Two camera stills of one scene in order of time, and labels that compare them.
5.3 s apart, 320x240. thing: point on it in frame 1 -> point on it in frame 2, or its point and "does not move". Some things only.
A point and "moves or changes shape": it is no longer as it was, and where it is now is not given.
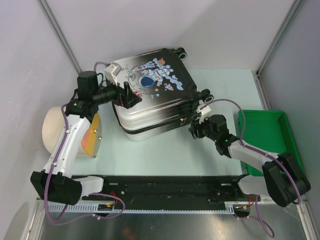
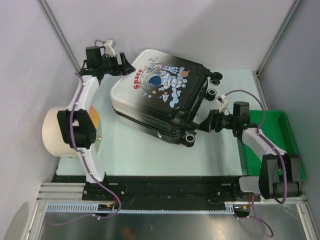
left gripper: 125,96 -> 127,68
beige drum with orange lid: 54,129 does not move
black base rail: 171,190 does not move
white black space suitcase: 170,98 moves or changes shape
